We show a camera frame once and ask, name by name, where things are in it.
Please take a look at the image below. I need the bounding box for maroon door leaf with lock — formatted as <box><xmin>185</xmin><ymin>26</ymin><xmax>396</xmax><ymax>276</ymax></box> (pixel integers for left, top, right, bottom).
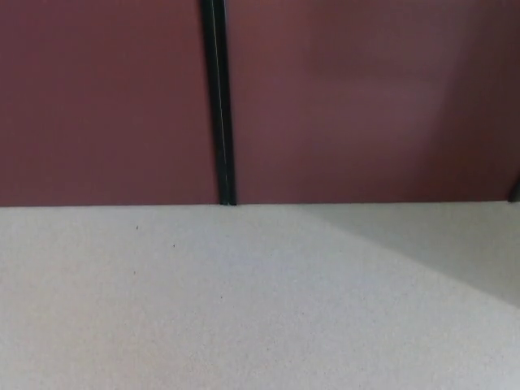
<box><xmin>222</xmin><ymin>0</ymin><xmax>520</xmax><ymax>206</ymax></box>

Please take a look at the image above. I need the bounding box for plain maroon door leaf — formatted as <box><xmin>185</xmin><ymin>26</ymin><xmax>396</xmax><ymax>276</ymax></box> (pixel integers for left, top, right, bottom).
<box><xmin>0</xmin><ymin>0</ymin><xmax>223</xmax><ymax>208</ymax></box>

